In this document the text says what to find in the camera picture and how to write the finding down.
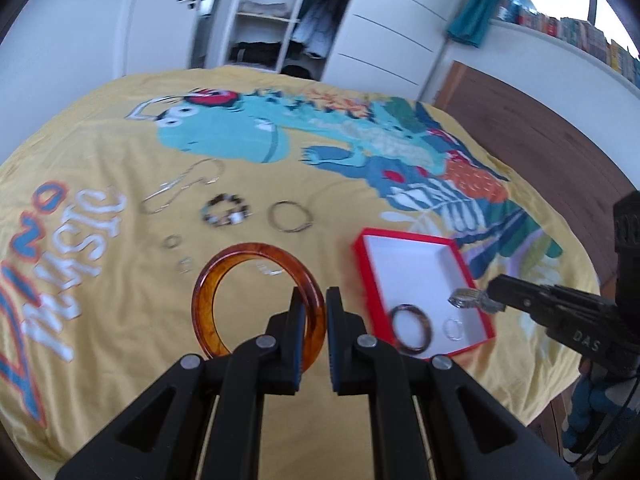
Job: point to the yellow dinosaur printed blanket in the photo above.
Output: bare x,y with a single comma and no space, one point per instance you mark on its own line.
300,195

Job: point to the wooden headboard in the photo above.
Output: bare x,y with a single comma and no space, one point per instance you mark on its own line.
540,125

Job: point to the red cardboard box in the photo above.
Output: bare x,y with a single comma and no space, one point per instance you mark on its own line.
410,270

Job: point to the person's blue patterned clothing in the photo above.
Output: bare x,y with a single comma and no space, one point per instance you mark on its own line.
595,400

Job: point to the row of books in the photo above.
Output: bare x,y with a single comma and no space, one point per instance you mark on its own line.
560,25

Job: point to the white wardrobe sliding door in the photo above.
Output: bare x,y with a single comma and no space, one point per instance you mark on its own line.
390,25

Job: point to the hanging jackets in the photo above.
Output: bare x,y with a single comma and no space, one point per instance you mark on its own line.
320,15

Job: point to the small silver hoop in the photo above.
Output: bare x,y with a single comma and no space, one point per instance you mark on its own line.
445,330

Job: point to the amber resin bangle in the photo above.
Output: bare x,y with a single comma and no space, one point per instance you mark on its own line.
200,305

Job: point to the folded beige clothes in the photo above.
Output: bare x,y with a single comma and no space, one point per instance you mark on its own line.
262,8

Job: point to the folded dark clothes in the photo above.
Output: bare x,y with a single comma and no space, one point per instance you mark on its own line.
252,51

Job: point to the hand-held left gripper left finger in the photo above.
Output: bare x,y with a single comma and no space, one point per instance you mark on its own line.
299,322

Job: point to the dark tortoiseshell bangle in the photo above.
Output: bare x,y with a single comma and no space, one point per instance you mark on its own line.
426,327

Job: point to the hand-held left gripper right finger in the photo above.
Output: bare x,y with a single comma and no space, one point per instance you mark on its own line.
334,325

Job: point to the thin silver bangles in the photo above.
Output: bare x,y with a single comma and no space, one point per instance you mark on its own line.
272,220

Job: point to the teal curtain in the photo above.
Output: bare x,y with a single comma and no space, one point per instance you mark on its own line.
482,5

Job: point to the dark round item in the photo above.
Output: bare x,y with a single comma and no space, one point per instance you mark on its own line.
300,71

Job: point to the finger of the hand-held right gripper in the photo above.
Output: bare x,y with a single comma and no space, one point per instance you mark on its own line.
520,306
520,287

